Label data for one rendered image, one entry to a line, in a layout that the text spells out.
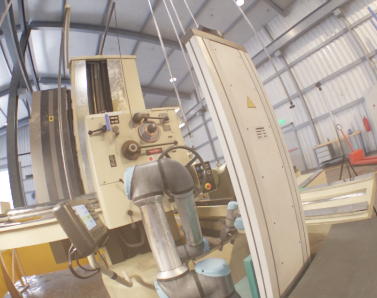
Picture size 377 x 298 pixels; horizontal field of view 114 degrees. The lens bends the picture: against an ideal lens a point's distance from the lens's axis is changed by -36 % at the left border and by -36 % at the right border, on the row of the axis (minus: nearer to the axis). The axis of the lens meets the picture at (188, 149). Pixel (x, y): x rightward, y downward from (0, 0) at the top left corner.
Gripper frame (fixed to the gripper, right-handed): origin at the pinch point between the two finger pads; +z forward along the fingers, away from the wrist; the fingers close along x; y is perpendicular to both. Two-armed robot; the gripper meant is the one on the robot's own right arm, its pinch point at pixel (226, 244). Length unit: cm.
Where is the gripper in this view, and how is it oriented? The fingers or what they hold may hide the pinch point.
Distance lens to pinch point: 135.2
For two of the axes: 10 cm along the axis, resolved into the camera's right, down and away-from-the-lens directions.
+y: 6.6, 1.1, -7.4
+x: 7.5, 0.2, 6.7
